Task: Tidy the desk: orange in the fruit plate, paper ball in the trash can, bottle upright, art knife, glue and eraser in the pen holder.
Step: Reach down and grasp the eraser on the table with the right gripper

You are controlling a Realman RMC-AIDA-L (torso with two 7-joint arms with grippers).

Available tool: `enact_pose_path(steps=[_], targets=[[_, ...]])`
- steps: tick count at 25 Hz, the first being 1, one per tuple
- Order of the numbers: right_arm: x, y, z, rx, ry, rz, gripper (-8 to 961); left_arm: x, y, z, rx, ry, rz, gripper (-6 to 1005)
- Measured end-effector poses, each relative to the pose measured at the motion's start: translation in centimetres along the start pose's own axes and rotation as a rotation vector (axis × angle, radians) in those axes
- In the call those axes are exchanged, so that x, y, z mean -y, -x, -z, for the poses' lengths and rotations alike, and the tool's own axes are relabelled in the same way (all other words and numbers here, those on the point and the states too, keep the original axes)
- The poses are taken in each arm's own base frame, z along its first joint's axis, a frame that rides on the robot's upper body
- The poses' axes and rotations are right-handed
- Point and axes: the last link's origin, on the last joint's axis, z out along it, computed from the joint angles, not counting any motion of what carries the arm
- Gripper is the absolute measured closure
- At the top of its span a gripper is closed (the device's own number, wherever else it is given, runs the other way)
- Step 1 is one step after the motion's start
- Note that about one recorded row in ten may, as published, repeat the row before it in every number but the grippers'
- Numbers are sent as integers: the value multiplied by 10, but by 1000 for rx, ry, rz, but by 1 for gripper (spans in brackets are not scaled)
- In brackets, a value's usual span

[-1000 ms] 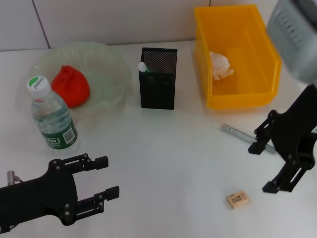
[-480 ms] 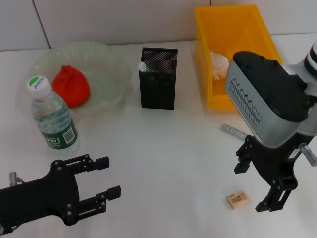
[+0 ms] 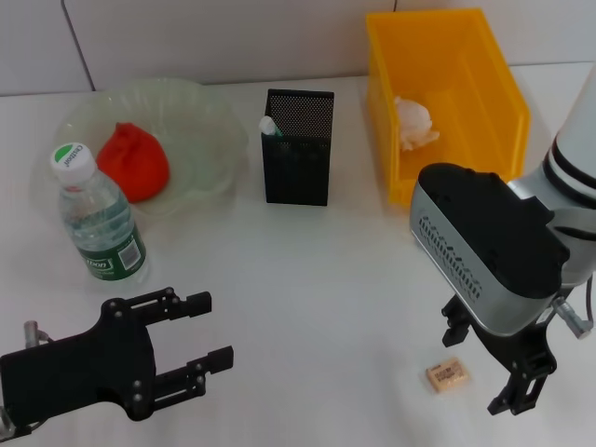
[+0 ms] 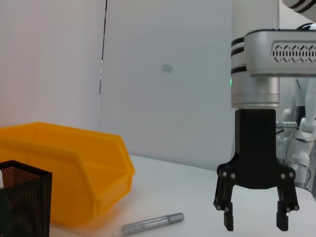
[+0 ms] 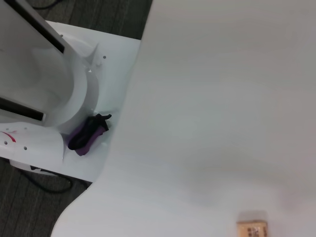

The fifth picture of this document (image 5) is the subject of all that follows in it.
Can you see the tan eraser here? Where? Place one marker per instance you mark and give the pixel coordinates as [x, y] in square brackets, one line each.
[251, 223]

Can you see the white robot base platform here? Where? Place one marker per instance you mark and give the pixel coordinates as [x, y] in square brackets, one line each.
[113, 74]

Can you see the black purple cloth bundle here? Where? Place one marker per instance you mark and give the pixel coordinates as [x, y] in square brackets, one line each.
[84, 137]

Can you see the white robot torso column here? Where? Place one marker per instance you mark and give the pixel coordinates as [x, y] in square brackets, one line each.
[32, 74]

